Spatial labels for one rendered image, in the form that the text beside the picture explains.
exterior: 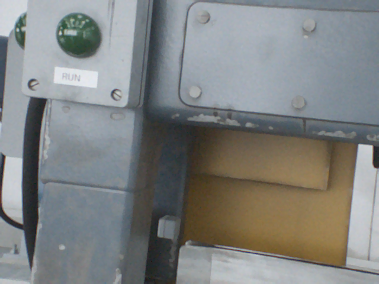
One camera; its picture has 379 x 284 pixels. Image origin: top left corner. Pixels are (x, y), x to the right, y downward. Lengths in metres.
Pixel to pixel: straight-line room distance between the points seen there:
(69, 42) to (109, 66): 0.03
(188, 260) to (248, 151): 0.14
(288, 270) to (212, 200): 0.17
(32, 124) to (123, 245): 0.12
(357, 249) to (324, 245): 4.95
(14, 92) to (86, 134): 0.45
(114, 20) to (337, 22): 0.15
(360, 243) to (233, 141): 5.01
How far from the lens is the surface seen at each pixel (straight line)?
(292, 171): 0.82
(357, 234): 5.80
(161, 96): 0.59
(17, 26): 0.58
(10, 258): 5.77
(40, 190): 1.07
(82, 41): 0.54
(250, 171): 0.82
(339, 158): 0.86
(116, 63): 0.54
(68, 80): 0.55
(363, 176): 5.76
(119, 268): 0.60
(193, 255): 0.75
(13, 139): 1.04
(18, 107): 1.04
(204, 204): 0.88
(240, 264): 0.75
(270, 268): 0.74
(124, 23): 0.55
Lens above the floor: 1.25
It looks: 3 degrees down
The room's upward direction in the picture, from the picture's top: 6 degrees clockwise
